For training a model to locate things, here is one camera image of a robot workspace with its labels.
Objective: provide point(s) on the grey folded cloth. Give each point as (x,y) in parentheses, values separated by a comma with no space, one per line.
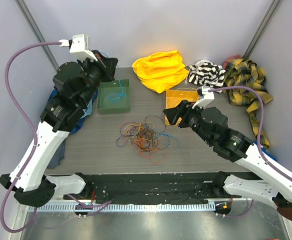
(58,156)

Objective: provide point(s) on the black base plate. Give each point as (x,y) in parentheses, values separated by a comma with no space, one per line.
(153,188)

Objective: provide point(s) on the green plastic bin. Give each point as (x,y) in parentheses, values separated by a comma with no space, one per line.
(114,97)

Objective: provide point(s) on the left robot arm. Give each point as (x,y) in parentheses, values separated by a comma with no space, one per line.
(75,83)

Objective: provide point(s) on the yellow black plaid shirt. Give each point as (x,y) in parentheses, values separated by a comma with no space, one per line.
(246,73)

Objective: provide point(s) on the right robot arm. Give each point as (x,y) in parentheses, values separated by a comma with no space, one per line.
(212,127)

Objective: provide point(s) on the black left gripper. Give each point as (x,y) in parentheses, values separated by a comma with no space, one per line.
(106,65)

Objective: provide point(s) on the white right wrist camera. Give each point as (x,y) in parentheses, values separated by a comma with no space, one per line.
(205,95)

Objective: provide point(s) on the yellow plastic bin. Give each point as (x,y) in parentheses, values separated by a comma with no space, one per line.
(173,97)

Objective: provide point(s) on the yellow cloth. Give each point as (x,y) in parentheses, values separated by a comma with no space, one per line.
(160,71)

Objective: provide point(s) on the blue plaid cloth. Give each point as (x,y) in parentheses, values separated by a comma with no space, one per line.
(83,120)

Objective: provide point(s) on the light blue cloth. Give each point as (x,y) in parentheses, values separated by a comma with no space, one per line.
(88,110)

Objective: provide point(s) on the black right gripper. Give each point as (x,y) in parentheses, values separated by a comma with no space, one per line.
(185,108)

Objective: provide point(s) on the aluminium frame rail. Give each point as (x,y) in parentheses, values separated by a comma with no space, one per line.
(150,207)

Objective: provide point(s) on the black white striped cloth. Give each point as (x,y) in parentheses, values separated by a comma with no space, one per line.
(206,73)

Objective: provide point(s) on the bright blue cloth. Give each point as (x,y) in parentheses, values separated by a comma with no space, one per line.
(265,153)

